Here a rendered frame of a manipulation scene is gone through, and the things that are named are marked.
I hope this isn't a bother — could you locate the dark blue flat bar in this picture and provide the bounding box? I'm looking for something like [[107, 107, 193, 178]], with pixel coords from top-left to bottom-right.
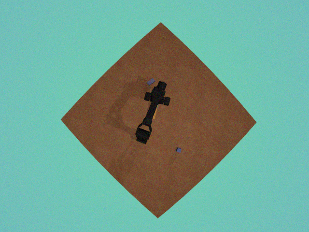
[[147, 78, 155, 86]]

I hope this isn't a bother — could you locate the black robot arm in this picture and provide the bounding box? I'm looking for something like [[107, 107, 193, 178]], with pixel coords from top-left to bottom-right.
[[135, 81, 167, 144]]

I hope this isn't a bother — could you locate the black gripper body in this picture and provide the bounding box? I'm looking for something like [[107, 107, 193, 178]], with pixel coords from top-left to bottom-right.
[[144, 92, 170, 106]]

